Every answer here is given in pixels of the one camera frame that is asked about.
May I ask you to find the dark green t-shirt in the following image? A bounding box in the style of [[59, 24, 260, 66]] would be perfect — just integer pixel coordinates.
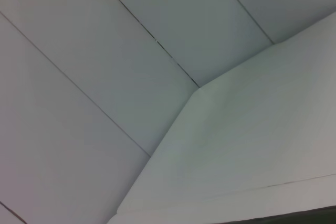
[[245, 205, 336, 224]]

